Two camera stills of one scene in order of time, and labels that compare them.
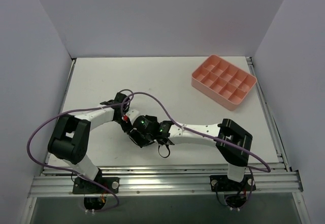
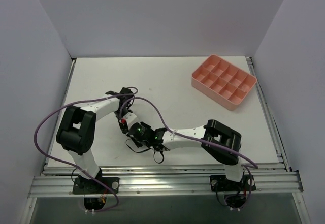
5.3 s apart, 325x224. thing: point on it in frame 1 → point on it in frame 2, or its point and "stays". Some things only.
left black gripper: [126, 126] stays
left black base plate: [111, 183] stays
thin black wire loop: [168, 150] → [145, 150]
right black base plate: [222, 183] stays
